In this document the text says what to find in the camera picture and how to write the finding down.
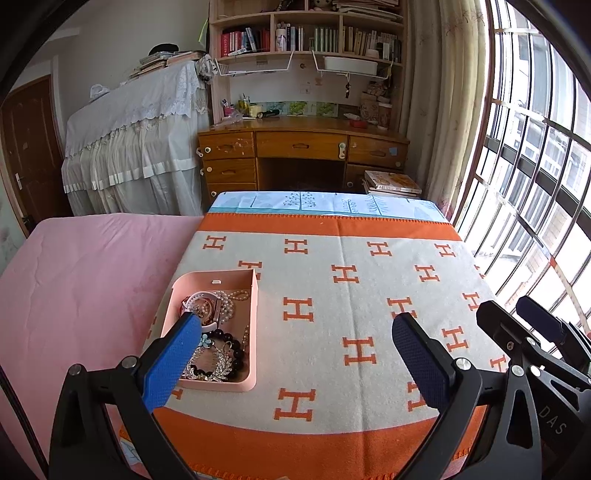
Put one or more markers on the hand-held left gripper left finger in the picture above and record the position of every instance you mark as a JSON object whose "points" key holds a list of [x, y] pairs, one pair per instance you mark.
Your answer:
{"points": [[171, 360]]}

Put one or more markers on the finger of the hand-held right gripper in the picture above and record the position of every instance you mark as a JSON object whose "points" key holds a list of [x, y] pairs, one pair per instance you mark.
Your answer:
{"points": [[540, 318], [503, 323]]}

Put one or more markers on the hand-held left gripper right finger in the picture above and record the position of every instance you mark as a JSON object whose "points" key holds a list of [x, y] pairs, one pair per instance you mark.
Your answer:
{"points": [[420, 364]]}

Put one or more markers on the pink jewelry tray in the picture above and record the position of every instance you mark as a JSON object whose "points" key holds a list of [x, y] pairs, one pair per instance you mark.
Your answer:
{"points": [[226, 281]]}

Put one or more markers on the silver leaf brooch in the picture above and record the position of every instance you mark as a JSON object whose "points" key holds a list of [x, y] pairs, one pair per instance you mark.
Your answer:
{"points": [[217, 364]]}

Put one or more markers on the pink bed sheet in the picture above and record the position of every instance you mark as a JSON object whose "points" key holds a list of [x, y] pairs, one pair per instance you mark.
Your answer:
{"points": [[92, 286]]}

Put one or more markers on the orange white patterned blanket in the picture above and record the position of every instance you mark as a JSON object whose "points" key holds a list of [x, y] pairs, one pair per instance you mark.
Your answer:
{"points": [[323, 258]]}

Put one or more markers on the stack of large books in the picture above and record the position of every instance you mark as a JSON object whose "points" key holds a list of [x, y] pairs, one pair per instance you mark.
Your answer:
{"points": [[392, 182]]}

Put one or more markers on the metal window grille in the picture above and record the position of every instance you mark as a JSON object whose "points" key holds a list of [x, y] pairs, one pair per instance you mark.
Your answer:
{"points": [[531, 138]]}

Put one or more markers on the light blue tree-print sheet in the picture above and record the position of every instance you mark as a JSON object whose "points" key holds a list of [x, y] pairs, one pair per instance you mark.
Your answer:
{"points": [[323, 203]]}

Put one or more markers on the frosted glass wardrobe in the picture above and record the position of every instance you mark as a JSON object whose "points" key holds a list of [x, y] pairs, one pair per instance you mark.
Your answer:
{"points": [[9, 230]]}

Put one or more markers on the beige curtain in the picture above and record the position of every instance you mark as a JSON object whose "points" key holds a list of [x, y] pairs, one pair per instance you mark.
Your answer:
{"points": [[443, 115]]}

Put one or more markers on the white lace-covered piano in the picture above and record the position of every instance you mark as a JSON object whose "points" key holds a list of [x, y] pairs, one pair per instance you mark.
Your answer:
{"points": [[134, 138]]}

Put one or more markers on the brown wooden door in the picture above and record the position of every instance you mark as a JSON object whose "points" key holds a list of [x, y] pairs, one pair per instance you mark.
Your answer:
{"points": [[32, 157]]}

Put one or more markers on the small red case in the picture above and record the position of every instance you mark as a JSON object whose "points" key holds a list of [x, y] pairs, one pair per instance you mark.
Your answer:
{"points": [[357, 123]]}

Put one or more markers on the floral storage box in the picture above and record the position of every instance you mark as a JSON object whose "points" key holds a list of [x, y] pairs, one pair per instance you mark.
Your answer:
{"points": [[375, 110]]}

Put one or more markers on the wooden desk with drawers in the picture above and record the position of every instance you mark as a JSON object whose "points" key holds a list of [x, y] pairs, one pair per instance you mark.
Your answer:
{"points": [[300, 145]]}

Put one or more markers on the pink pen holder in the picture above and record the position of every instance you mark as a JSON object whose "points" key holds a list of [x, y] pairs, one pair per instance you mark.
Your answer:
{"points": [[228, 110]]}

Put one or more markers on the black flashlight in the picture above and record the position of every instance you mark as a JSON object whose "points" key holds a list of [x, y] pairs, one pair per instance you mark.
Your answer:
{"points": [[270, 113]]}

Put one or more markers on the hanging keys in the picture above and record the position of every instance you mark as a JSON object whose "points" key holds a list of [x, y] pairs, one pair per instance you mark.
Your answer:
{"points": [[347, 89]]}

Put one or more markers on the wooden bookshelf hutch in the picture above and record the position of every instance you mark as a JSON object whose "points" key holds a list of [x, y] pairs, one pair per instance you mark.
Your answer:
{"points": [[323, 90]]}

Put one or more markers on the pile of books on piano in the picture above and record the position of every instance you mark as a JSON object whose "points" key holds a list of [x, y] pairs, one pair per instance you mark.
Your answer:
{"points": [[161, 62]]}

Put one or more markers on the white plastic tray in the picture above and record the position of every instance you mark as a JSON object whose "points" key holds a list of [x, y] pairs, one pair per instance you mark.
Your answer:
{"points": [[351, 64]]}

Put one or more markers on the black hat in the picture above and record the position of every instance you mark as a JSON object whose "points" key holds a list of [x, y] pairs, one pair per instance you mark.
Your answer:
{"points": [[164, 48]]}

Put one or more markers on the row of pale books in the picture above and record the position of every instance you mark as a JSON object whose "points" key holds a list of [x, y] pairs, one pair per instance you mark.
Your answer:
{"points": [[355, 41]]}

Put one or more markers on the row of red books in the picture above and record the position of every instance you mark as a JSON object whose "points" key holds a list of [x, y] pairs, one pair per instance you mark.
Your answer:
{"points": [[235, 41]]}

